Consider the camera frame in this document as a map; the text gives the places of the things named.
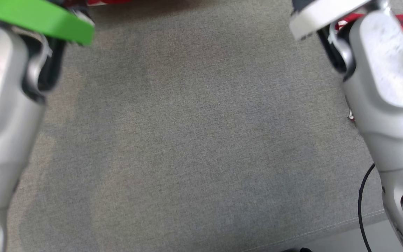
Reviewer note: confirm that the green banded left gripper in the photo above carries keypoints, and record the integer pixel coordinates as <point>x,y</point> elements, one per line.
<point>37,17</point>

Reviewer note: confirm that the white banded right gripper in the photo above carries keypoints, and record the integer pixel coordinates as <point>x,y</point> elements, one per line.
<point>320,15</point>

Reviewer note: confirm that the red shorts white stripes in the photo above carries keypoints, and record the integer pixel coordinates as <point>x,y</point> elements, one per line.
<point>110,1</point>

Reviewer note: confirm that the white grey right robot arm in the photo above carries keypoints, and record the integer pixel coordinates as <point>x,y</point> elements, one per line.
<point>387,105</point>

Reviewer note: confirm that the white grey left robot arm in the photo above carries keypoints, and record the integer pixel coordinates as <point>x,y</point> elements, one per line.
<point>2,122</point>

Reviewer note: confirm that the grey fabric sofa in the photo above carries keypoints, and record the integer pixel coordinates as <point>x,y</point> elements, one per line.
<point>187,122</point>

